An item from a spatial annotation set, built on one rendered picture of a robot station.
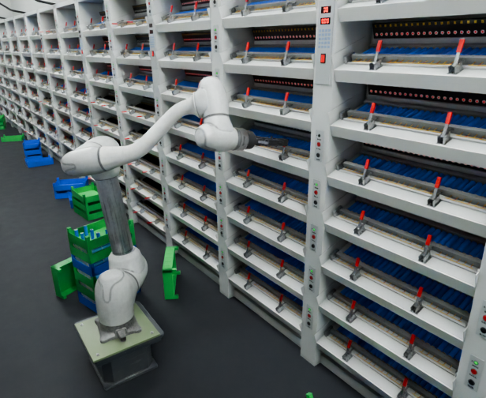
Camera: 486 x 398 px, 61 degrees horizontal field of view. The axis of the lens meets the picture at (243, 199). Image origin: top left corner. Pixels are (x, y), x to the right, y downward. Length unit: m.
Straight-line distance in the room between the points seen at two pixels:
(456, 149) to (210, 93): 0.86
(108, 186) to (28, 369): 0.96
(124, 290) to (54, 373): 0.56
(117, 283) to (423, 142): 1.32
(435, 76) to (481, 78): 0.13
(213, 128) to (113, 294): 0.84
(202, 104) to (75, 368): 1.37
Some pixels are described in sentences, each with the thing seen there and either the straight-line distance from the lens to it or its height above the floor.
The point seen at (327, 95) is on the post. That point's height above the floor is 1.24.
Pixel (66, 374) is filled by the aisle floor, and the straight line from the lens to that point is 2.23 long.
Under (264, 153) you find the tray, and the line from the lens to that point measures 1.94.
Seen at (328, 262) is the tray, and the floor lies 0.55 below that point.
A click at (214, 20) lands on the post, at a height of 1.53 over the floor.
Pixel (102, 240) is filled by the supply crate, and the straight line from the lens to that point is 2.39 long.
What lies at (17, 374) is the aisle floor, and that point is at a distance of 2.33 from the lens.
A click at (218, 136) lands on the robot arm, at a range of 1.55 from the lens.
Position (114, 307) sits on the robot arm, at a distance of 1.92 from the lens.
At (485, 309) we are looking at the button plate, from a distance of 1.45.
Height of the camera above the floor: 1.42
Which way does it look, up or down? 21 degrees down
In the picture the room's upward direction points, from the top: 1 degrees counter-clockwise
